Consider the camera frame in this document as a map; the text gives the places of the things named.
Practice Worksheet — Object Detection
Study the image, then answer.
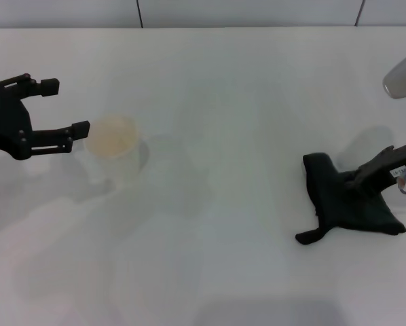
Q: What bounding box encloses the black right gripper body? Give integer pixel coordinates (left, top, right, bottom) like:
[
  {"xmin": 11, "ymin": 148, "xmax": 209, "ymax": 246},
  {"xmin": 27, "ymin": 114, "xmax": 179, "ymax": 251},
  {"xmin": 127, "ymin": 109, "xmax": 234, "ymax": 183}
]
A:
[{"xmin": 357, "ymin": 138, "xmax": 406, "ymax": 193}]

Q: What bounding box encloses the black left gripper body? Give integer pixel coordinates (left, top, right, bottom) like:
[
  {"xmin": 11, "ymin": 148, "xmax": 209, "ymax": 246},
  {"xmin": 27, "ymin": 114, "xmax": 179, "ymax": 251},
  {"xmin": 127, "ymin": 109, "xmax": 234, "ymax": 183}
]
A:
[{"xmin": 0, "ymin": 80, "xmax": 33, "ymax": 161}]

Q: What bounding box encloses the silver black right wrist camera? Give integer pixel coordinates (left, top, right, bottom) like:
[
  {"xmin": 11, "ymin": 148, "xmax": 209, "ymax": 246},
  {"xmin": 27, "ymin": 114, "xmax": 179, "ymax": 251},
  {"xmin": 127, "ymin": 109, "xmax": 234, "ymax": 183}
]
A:
[{"xmin": 382, "ymin": 48, "xmax": 406, "ymax": 100}]

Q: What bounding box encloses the white paper cup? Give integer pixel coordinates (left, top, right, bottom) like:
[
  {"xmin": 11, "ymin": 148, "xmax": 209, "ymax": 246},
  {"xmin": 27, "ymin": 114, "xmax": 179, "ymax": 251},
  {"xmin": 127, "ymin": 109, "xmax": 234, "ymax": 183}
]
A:
[{"xmin": 84, "ymin": 115, "xmax": 150, "ymax": 186}]

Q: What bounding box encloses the dark blue rag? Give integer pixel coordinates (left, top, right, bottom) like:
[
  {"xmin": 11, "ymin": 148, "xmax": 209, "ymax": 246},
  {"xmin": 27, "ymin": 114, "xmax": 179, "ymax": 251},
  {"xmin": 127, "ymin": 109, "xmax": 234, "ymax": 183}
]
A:
[{"xmin": 295, "ymin": 152, "xmax": 406, "ymax": 247}]

